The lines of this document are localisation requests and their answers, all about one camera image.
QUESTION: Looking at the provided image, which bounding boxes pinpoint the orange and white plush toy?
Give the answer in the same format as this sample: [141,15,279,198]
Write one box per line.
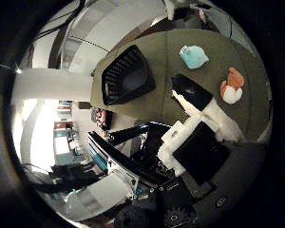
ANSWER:
[219,66,246,105]

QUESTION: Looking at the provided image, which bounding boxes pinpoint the light blue plush toy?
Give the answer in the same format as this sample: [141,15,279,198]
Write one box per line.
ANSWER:
[179,45,210,70]

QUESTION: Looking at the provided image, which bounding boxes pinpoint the black slatted plastic basket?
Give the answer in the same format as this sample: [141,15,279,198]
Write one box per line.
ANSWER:
[101,45,157,106]

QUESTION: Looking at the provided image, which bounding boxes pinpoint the black equipment stand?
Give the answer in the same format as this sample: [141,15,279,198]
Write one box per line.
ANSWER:
[34,161,103,194]

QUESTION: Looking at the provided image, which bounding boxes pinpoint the black rail with blue strip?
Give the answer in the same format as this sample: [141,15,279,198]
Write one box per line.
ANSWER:
[86,130,170,188]

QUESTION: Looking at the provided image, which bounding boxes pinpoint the thick black hanging cable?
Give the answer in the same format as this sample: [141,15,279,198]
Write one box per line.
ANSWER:
[47,0,87,69]

